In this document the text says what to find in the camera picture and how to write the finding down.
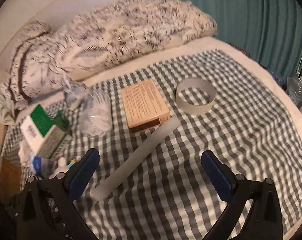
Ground teal curtain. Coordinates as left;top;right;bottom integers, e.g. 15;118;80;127
161;0;302;80

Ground long grey flat strip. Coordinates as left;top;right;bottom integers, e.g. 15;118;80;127
90;116;180;201

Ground clear plastic bottles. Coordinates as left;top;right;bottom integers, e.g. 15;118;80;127
286;72;302;105

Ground floral printed quilt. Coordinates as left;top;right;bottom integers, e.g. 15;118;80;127
0;0;219;110

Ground small white bottle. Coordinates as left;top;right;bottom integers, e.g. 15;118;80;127
49;157;78;180

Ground dark patterned cloth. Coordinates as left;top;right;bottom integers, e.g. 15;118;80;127
262;65;287;87

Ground blue and white tube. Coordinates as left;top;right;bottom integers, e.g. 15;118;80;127
29;154;56;178

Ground tan cardboard carton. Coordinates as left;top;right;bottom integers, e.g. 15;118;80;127
121;79;172;133

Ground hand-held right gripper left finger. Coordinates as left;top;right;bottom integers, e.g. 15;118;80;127
16;148;101;240

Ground grey cardboard tape ring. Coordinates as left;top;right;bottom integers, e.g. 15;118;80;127
175;78;216;114

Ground green and white box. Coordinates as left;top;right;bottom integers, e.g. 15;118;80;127
20;104;73;159

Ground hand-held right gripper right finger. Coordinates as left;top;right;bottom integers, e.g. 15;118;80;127
201;150;283;240

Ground pale green towel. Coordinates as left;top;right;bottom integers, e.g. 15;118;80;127
0;92;19;126

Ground green checkered cloth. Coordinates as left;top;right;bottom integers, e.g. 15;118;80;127
1;49;302;240

